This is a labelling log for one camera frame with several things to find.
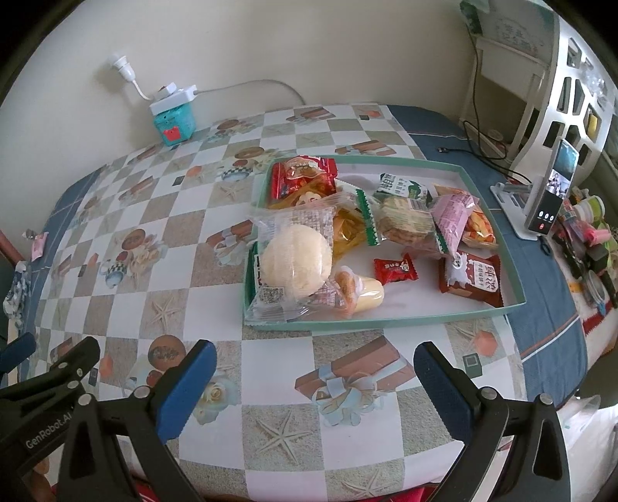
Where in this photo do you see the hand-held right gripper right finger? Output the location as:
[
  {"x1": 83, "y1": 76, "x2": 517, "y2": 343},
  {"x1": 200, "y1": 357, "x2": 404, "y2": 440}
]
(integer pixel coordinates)
[{"x1": 414, "y1": 340, "x2": 570, "y2": 502}]

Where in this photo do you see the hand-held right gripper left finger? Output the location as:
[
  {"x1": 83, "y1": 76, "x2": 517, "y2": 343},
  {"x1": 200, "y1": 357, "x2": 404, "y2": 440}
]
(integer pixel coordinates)
[{"x1": 57, "y1": 339, "x2": 218, "y2": 502}]

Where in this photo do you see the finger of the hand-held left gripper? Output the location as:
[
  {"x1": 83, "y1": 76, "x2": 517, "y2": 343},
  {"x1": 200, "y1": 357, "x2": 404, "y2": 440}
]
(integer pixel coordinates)
[
  {"x1": 0, "y1": 332, "x2": 38, "y2": 375},
  {"x1": 0, "y1": 335, "x2": 102, "y2": 400}
]

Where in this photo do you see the green rimmed tray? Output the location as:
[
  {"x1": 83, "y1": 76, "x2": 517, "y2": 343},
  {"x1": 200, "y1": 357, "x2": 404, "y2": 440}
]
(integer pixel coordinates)
[{"x1": 241, "y1": 153, "x2": 528, "y2": 333}]

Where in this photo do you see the red and white snack packet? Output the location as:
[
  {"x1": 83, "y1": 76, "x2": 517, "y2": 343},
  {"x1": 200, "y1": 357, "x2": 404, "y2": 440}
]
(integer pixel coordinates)
[{"x1": 438, "y1": 251, "x2": 504, "y2": 309}]

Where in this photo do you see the small yellow cake packet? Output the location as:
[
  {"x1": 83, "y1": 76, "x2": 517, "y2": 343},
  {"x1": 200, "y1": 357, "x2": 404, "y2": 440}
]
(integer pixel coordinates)
[{"x1": 309, "y1": 265, "x2": 386, "y2": 319}]

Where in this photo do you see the small red candy packet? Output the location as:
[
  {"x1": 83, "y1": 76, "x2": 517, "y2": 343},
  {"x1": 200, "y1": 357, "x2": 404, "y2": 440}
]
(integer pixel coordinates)
[{"x1": 373, "y1": 253, "x2": 420, "y2": 285}]

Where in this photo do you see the bread bun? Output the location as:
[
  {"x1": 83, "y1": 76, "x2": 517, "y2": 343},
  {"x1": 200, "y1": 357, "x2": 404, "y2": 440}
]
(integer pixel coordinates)
[{"x1": 243, "y1": 205, "x2": 339, "y2": 325}]

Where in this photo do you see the clear round biscuit packet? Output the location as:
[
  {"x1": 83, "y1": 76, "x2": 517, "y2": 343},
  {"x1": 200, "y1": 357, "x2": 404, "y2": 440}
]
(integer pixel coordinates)
[{"x1": 374, "y1": 193, "x2": 447, "y2": 254}]

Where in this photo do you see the large pink snack packet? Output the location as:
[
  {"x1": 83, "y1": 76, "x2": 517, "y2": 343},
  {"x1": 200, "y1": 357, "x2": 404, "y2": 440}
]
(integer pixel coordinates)
[{"x1": 430, "y1": 185, "x2": 476, "y2": 256}]

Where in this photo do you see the green orange cracker packet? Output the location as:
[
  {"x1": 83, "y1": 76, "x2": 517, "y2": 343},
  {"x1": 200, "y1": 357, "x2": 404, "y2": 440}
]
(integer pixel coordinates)
[{"x1": 333, "y1": 188, "x2": 380, "y2": 247}]

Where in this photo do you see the green and white snack packet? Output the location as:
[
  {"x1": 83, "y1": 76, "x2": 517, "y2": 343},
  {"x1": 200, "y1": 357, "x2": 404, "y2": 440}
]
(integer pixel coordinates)
[{"x1": 374, "y1": 172, "x2": 433, "y2": 202}]

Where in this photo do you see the brown wooden board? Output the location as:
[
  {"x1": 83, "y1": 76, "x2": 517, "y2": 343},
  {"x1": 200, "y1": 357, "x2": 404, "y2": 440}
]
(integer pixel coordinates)
[{"x1": 0, "y1": 229, "x2": 20, "y2": 264}]

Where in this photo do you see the checkered printed tablecloth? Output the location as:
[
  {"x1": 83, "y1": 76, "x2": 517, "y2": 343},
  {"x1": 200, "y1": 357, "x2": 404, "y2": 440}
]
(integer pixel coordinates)
[{"x1": 0, "y1": 101, "x2": 592, "y2": 498}]

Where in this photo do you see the red cloth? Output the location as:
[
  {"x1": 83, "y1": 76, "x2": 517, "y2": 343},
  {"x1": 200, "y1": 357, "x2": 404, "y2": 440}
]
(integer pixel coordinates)
[{"x1": 130, "y1": 483, "x2": 435, "y2": 502}]

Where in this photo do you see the orange chips packet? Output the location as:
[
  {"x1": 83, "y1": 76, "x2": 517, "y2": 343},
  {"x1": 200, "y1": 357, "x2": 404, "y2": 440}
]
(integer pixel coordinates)
[{"x1": 458, "y1": 200, "x2": 499, "y2": 249}]

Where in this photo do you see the yellow snack packet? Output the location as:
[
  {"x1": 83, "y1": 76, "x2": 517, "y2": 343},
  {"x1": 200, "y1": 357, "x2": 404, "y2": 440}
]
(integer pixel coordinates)
[{"x1": 333, "y1": 205, "x2": 382, "y2": 259}]

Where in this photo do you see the clear jar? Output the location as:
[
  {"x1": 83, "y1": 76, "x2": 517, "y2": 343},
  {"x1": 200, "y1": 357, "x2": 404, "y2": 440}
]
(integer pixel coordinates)
[{"x1": 584, "y1": 270, "x2": 611, "y2": 305}]

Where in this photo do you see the white phone stand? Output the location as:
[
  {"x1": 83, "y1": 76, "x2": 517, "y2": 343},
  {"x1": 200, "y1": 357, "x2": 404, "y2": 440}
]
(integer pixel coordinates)
[{"x1": 490, "y1": 180, "x2": 539, "y2": 239}]

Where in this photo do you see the smartphone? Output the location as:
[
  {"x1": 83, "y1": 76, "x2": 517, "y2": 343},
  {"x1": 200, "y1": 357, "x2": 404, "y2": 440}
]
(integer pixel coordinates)
[{"x1": 525, "y1": 137, "x2": 580, "y2": 238}]

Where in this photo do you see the teal box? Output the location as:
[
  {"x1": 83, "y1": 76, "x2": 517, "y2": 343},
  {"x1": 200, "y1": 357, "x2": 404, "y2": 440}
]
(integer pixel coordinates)
[{"x1": 151, "y1": 103, "x2": 196, "y2": 147}]

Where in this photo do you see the white power strip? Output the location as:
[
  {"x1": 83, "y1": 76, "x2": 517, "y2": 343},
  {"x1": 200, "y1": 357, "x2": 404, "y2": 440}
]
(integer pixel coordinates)
[{"x1": 149, "y1": 83, "x2": 200, "y2": 115}]

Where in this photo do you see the white carved panel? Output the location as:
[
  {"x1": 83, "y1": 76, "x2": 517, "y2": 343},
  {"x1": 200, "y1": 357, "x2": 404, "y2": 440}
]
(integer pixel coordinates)
[{"x1": 512, "y1": 14, "x2": 618, "y2": 170}]

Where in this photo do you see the white small table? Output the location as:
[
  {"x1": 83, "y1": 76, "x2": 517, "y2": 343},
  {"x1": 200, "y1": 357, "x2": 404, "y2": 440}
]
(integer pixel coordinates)
[{"x1": 470, "y1": 34, "x2": 546, "y2": 146}]

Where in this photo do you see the black cable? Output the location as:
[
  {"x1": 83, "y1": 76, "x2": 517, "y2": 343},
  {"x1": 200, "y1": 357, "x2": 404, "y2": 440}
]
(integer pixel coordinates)
[{"x1": 437, "y1": 29, "x2": 537, "y2": 187}]

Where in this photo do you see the white plug with thick cable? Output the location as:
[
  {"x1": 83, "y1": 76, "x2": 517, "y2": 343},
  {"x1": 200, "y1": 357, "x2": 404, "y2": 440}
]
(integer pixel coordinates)
[{"x1": 107, "y1": 54, "x2": 155, "y2": 102}]

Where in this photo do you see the thin white cable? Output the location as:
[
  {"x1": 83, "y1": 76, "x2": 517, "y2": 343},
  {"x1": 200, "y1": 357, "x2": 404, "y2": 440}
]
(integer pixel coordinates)
[{"x1": 197, "y1": 80, "x2": 306, "y2": 106}]

